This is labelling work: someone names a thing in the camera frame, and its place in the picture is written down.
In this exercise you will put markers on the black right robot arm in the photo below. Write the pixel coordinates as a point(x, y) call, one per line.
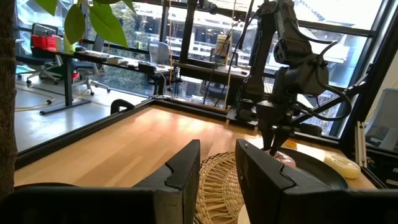
point(292, 46)

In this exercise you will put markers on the black plate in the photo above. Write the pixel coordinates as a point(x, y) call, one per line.
point(314, 171)

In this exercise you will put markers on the round woven straw placemat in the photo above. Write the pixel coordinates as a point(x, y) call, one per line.
point(217, 186)

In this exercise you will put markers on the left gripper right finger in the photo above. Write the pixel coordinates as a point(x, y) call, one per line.
point(258, 180)

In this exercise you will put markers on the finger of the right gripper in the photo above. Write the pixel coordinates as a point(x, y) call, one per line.
point(267, 138)
point(280, 140)

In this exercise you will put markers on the dark wooden desk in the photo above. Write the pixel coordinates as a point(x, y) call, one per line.
point(211, 71)

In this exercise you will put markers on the black office chair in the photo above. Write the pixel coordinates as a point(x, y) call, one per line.
point(34, 59)

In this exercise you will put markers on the office chair with white base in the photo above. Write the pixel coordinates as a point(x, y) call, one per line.
point(84, 67)

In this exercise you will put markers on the green container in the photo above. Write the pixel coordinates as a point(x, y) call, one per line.
point(69, 46)

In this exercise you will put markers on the black plant pot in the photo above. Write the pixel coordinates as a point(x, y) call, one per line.
point(46, 185)

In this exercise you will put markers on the silver aluminium profile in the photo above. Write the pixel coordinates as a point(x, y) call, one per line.
point(360, 140)

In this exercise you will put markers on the green leafy plant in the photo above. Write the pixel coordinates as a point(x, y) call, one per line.
point(105, 21)

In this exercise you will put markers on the pale yellow iced donut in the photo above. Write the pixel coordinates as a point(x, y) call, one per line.
point(342, 166)

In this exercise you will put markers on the pink iced donut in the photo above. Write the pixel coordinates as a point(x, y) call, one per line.
point(287, 161)

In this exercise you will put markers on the long black desk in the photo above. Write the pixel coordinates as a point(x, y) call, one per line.
point(68, 81)

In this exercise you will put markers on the white plate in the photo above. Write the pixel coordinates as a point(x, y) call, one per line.
point(243, 217)

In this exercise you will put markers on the white paper roll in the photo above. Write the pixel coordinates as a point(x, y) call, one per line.
point(223, 45)

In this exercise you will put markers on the black table clamp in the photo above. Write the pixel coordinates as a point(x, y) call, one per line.
point(116, 104)

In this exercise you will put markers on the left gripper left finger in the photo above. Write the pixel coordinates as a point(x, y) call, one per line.
point(180, 174)

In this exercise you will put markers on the red box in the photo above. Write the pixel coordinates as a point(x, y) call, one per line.
point(45, 43)

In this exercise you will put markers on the black aluminium table frame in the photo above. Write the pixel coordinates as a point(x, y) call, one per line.
point(77, 130)

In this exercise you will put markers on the small orange-yellow object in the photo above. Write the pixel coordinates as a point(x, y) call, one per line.
point(290, 144)

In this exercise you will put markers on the grey mesh office chair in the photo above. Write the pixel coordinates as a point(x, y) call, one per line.
point(158, 53)

